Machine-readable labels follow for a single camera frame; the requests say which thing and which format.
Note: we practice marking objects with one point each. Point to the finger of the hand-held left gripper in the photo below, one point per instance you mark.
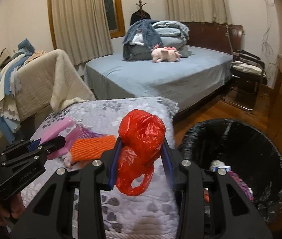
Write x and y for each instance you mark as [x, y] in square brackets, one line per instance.
[56, 144]
[35, 145]

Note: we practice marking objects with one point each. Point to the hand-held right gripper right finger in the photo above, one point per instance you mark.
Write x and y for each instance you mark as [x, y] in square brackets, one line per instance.
[169, 169]

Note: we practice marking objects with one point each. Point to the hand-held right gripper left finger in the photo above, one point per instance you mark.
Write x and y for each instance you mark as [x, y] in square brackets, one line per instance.
[111, 174]

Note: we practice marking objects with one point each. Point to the red plastic bag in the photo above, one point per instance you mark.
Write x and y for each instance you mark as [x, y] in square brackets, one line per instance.
[141, 134]

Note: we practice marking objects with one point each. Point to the white plastic bag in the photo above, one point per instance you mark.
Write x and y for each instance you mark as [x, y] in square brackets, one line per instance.
[68, 161]
[217, 163]

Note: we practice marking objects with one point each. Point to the white blue small box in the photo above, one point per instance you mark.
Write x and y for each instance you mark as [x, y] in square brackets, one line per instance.
[227, 168]

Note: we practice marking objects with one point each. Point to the purple foam net sleeve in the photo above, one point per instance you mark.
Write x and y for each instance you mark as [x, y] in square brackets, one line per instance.
[240, 183]

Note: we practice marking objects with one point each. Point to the black lined trash bin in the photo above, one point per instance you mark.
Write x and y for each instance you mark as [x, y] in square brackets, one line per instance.
[243, 142]

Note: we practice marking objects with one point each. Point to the person's left hand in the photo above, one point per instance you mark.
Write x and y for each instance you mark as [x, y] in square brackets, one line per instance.
[1, 211]

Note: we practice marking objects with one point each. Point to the orange foam net sleeve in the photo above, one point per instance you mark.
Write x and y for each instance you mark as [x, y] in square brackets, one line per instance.
[91, 147]

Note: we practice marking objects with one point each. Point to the cream scalloped cloth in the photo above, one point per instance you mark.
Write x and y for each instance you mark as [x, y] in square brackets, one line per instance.
[6, 104]

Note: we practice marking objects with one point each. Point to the beige quilted throw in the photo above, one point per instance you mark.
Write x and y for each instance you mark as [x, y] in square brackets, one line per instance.
[56, 79]

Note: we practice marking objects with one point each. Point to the bed with blue sheet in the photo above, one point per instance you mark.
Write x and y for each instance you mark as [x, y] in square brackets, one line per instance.
[168, 79]

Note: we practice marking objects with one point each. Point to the tan crumpled cloth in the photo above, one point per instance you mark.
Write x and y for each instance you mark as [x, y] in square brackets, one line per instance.
[37, 54]

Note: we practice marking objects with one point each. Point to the cardboard sheet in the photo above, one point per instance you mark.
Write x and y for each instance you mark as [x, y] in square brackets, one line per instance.
[3, 57]

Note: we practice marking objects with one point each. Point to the teal cloth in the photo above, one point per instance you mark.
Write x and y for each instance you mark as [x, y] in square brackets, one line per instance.
[26, 46]

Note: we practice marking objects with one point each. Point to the pink plush toy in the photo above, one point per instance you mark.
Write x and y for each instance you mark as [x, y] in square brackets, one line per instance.
[165, 53]

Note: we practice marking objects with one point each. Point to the black metal chair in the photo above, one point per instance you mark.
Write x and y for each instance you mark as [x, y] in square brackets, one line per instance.
[245, 79]

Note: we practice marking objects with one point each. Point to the grey green folded blanket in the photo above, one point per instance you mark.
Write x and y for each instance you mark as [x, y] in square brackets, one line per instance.
[141, 52]

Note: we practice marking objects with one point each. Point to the chair seat cushion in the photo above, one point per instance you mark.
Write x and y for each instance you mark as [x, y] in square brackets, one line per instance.
[245, 68]

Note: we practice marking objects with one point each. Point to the blue grey pillow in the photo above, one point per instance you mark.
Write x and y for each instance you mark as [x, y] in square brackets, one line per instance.
[173, 42]

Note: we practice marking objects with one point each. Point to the beige curtain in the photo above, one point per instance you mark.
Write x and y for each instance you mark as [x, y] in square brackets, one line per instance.
[81, 17]
[193, 0]

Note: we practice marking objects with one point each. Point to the white folded cloth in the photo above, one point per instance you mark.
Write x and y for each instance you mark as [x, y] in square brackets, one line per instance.
[138, 38]

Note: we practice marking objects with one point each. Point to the dark wooden headboard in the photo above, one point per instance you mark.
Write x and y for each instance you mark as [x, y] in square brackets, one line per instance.
[205, 34]

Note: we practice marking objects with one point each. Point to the fuzzy blue grey blanket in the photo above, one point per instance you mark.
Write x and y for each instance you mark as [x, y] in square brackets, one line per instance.
[136, 29]

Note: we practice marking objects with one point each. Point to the folded light blue duvet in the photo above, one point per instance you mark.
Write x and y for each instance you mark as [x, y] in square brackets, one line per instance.
[170, 28]

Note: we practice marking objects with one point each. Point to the wooden framed window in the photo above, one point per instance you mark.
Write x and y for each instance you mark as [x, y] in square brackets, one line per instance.
[121, 17]

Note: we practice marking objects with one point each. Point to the dark hanging coat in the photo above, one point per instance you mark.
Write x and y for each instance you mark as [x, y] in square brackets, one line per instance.
[137, 17]

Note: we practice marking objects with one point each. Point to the wooden coat rack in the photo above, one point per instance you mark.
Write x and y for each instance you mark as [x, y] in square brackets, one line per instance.
[140, 5]

